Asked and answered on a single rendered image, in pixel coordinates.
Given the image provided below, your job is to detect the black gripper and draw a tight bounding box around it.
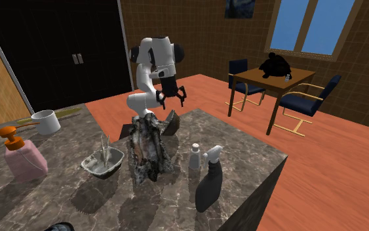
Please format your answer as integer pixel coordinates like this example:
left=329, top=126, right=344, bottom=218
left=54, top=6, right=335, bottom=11
left=155, top=75, right=188, bottom=110

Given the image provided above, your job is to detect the grey basin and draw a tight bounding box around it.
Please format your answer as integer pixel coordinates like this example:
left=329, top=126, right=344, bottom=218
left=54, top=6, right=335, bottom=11
left=81, top=146, right=126, bottom=180

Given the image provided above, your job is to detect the window with brown frame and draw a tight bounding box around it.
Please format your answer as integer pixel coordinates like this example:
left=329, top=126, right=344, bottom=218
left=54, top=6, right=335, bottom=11
left=263, top=0, right=364, bottom=62

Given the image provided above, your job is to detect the dark round object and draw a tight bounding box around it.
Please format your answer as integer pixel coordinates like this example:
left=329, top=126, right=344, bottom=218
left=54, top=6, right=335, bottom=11
left=44, top=222, right=76, bottom=231

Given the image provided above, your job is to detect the white cup with handle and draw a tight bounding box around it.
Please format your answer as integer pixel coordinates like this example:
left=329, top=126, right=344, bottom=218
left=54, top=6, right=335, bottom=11
left=31, top=110, right=62, bottom=136

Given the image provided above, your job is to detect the dark brown wedge-shaped object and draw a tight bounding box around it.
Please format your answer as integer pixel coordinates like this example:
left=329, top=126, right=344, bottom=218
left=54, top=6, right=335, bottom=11
left=161, top=110, right=182, bottom=137

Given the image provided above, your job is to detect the small white shaker bottle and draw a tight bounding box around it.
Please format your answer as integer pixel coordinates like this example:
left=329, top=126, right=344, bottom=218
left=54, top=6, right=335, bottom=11
left=188, top=142, right=202, bottom=170

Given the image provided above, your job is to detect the long yellow-green utensil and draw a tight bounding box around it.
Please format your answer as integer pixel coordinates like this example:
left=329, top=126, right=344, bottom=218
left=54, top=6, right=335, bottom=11
left=16, top=107, right=83, bottom=126

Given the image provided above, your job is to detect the black spray bottle white trigger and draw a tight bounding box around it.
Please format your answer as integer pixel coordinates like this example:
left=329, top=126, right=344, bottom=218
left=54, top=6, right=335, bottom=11
left=195, top=144, right=224, bottom=214

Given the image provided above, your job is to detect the pink soap dispenser orange pump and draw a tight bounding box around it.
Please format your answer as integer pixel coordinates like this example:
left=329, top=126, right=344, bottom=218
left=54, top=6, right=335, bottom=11
left=0, top=125, right=49, bottom=184

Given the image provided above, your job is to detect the black double-door cabinet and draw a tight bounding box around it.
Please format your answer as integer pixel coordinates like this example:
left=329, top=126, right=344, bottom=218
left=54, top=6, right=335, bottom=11
left=0, top=0, right=134, bottom=114

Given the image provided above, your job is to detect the brown wooden table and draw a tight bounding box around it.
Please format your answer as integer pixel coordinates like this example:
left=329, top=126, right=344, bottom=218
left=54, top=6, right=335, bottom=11
left=227, top=52, right=317, bottom=136

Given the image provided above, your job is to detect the patterned robot stand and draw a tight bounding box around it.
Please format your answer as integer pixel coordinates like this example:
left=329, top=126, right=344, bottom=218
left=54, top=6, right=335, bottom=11
left=127, top=112, right=175, bottom=186

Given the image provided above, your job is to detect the pale brush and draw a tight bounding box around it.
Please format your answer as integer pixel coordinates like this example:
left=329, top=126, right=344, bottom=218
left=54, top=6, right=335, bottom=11
left=100, top=135, right=113, bottom=169

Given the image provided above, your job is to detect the blue chair with brass frame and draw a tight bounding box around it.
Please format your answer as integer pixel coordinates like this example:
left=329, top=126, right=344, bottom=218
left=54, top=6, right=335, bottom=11
left=224, top=58, right=267, bottom=113
left=273, top=74, right=343, bottom=138

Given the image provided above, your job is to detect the dark blue wall picture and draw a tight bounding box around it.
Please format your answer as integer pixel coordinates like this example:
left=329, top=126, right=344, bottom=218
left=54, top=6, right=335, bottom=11
left=224, top=0, right=256, bottom=19

